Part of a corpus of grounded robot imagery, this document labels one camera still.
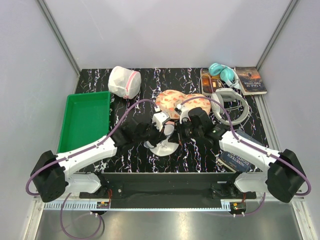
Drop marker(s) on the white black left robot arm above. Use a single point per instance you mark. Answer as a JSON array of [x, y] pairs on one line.
[[56, 174]]

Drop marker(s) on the teal white headphones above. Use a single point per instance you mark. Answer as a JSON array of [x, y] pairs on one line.
[[226, 74]]

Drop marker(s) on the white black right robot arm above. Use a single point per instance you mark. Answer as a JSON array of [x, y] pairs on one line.
[[281, 173]]

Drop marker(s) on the orange dark paperback book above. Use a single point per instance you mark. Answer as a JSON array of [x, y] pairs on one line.
[[208, 83]]

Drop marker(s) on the grey white wired headset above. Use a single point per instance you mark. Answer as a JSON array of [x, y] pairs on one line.
[[228, 95]]

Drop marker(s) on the Nineteen Eighty-Four blue book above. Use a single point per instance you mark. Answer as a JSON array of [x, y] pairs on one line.
[[234, 163]]

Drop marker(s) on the green plastic tray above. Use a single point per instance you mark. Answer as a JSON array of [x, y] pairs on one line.
[[86, 119]]

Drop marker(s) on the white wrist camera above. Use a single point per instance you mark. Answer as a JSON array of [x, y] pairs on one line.
[[183, 112], [159, 119]]

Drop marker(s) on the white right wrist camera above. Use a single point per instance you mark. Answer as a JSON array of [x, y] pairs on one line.
[[183, 112]]

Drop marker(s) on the Tale of Two Cities book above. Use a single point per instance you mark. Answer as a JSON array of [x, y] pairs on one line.
[[250, 81]]

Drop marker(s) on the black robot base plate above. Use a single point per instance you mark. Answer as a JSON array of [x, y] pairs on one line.
[[163, 190]]

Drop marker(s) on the pink-trimmed round mesh laundry bag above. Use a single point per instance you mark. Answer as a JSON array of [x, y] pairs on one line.
[[124, 83]]

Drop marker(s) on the aluminium frame rail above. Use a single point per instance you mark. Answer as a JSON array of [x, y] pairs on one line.
[[72, 201]]

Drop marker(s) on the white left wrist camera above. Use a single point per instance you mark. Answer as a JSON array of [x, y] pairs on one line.
[[159, 119]]

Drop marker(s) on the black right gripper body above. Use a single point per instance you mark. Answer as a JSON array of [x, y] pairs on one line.
[[189, 131]]

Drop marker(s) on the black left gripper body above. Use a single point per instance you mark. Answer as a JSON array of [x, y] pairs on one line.
[[151, 130]]

